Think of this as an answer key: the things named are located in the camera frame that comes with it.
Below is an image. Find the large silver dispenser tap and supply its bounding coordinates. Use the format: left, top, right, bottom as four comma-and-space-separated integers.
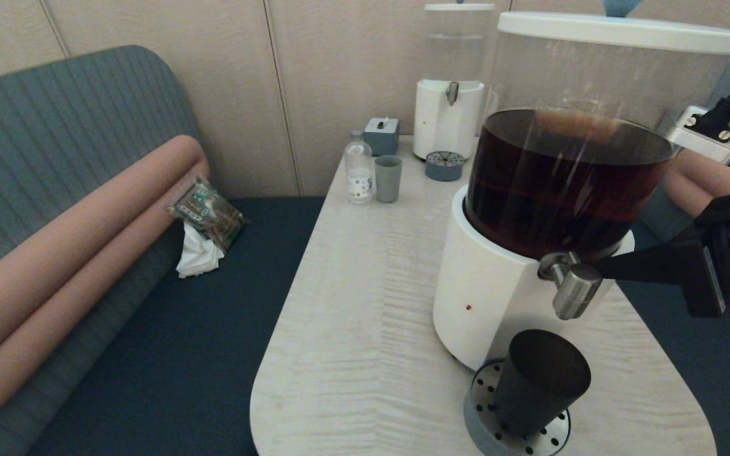
537, 251, 605, 320

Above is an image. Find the black plastic cup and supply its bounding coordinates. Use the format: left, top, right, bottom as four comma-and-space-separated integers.
490, 329, 592, 438

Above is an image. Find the grey plastic cup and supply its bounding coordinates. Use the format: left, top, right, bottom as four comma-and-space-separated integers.
374, 155, 402, 203

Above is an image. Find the pink sofa bolster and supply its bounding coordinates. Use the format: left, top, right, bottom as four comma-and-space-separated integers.
663, 149, 730, 219
0, 134, 210, 427

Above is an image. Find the dark blue sofa seat cushion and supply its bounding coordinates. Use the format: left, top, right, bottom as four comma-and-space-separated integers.
615, 222, 730, 456
29, 198, 326, 456

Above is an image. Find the large tea beverage dispenser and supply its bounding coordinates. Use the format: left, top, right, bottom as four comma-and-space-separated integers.
432, 32, 730, 374

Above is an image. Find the small round grey drip tray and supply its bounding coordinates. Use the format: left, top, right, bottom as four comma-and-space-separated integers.
425, 151, 466, 182

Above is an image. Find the large round perforated drip tray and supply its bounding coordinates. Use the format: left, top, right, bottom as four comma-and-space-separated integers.
463, 359, 570, 456

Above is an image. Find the large white dispenser lid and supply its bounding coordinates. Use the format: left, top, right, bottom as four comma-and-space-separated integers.
497, 0, 730, 55

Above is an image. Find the small water beverage dispenser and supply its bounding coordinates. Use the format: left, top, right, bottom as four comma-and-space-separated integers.
413, 9, 492, 161

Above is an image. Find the grey square tissue box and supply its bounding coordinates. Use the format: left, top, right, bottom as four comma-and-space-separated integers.
363, 117, 400, 156

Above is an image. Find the clear plastic bottle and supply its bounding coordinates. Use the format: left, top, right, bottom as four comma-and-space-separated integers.
344, 130, 374, 204

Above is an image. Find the small white dispenser lid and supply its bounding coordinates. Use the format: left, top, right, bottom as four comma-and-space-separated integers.
424, 0, 494, 12

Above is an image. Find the green snack packet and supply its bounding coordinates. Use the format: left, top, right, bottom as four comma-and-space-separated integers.
167, 176, 248, 252

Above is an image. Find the crumpled white tissue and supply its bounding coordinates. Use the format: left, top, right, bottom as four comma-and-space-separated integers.
176, 222, 226, 279

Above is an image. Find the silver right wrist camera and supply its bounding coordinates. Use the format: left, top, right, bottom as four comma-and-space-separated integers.
665, 104, 730, 167

